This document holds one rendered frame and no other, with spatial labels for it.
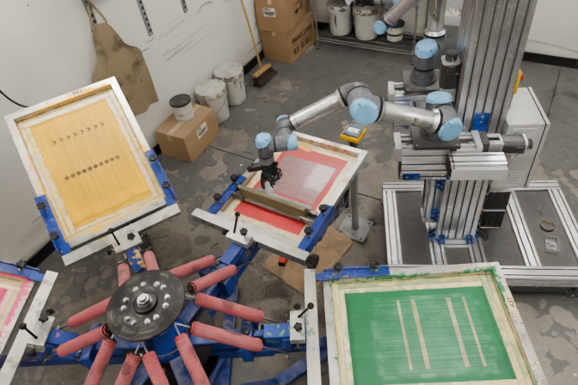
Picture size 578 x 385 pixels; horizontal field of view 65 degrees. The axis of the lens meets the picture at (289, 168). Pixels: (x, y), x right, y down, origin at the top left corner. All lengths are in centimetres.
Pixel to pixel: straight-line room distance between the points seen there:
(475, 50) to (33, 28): 279
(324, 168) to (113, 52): 210
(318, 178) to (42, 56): 215
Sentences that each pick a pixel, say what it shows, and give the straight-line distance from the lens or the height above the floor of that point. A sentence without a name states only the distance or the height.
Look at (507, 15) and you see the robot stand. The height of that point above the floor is 180.
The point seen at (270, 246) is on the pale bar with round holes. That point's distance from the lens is 218.
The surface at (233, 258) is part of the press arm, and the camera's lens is 218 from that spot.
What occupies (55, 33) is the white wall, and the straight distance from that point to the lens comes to 371.
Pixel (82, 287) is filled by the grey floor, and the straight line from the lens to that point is 381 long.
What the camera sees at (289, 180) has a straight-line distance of 258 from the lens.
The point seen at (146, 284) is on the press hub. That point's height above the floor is 131.
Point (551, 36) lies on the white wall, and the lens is 551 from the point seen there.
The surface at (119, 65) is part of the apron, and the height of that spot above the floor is 103.
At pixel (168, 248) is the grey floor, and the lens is 373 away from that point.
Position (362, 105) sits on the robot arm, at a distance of 195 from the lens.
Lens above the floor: 276
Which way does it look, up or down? 43 degrees down
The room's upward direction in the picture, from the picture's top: 9 degrees counter-clockwise
